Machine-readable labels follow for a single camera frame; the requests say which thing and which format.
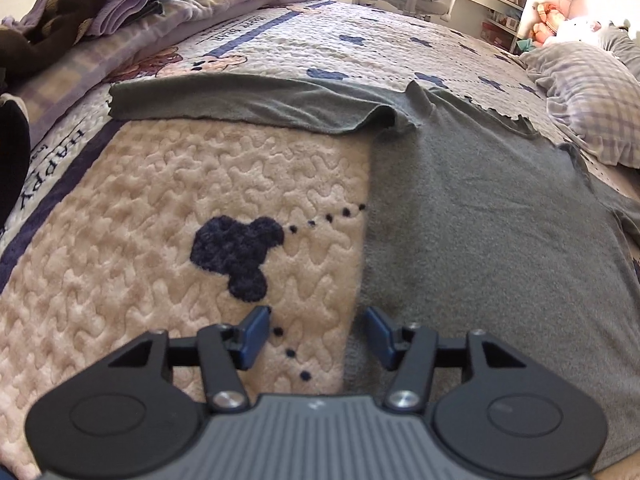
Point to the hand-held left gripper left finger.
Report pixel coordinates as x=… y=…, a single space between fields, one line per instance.
x=255 y=335

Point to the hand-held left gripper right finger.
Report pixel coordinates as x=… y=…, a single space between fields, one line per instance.
x=380 y=337

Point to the grey knit sweater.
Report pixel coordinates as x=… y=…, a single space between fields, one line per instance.
x=475 y=210

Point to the black cloth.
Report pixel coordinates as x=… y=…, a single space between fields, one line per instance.
x=12 y=160

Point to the plaid ruffled pillow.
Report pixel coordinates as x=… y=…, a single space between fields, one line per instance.
x=590 y=95

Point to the folded purple plaid duvet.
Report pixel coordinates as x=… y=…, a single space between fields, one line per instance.
x=225 y=0

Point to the orange plush toy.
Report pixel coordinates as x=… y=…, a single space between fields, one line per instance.
x=547 y=22

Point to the purple cloth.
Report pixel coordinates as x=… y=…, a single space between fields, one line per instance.
x=125 y=0

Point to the white shelf unit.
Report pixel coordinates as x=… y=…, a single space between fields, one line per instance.
x=530 y=5

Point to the white plush toy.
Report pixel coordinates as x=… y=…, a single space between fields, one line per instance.
x=580 y=30

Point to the brown cloth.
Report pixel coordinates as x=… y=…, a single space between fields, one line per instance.
x=50 y=25

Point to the long grey cushion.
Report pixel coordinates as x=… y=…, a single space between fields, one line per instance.
x=625 y=45

